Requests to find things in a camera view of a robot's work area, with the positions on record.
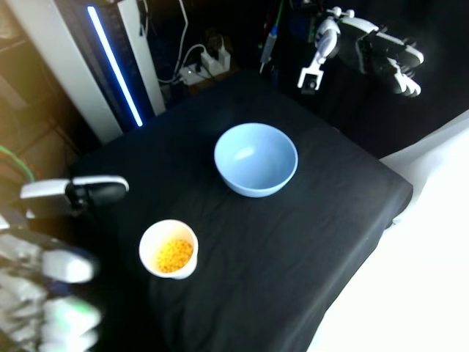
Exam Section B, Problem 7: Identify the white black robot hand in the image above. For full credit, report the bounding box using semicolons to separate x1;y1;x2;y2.
314;15;426;98
0;175;130;352

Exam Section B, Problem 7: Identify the white paper cup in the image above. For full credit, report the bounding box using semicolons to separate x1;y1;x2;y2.
139;219;200;281

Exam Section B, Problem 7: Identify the light blue bowl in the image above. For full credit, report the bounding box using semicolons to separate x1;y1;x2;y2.
213;122;299;199

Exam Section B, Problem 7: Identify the black backdrop cloth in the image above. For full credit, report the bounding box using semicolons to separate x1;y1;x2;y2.
234;0;469;159

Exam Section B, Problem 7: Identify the white power strip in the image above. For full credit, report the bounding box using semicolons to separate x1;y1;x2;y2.
178;47;232;87

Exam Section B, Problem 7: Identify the white column with blue light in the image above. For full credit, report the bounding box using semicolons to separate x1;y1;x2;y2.
7;0;166;144

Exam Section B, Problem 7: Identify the black tablecloth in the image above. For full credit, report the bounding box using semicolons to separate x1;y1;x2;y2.
69;69;414;352

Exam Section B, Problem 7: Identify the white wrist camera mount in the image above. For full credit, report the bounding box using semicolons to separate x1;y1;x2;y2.
297;54;326;95

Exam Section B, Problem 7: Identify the blue white hanging cable plug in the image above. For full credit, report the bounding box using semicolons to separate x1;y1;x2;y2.
259;31;278;73

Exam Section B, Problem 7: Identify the white power cable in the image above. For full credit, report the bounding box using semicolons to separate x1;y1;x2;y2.
157;0;210;85

